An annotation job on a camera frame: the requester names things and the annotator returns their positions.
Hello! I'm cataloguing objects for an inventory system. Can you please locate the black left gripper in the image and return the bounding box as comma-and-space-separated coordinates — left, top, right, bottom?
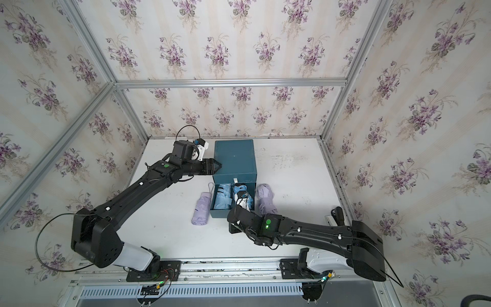
181, 159, 222, 178

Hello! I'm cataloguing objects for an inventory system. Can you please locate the teal drawer cabinet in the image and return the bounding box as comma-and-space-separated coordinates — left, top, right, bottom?
210, 139, 257, 218

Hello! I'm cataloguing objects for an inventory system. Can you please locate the blue umbrella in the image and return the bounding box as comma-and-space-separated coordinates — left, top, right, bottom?
233, 184, 254, 211
214, 184, 233, 210

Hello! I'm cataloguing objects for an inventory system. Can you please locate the purple umbrella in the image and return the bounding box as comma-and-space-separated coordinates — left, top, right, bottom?
191, 182, 215, 226
256, 184, 278, 216

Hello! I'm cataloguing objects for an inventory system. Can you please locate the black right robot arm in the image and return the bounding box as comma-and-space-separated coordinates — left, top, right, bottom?
227, 206, 404, 287

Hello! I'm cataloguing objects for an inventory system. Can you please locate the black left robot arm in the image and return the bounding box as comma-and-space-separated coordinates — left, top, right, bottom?
70, 138, 222, 280

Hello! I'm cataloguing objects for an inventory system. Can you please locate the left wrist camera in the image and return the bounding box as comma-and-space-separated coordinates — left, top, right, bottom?
193, 138, 209, 161

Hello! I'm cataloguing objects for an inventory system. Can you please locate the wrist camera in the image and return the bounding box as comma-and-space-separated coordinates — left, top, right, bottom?
193, 138, 209, 161
234, 189, 249, 208

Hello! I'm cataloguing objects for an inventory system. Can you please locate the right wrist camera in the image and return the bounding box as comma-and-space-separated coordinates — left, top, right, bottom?
234, 189, 249, 208

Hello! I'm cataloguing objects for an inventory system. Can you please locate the aluminium rail beam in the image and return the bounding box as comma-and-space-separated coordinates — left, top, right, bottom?
70, 252, 366, 286

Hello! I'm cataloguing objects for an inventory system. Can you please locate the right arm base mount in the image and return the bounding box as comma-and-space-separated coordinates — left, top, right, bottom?
279, 248, 335, 282

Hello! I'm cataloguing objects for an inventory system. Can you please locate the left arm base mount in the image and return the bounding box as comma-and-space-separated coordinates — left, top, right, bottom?
125, 260, 182, 283

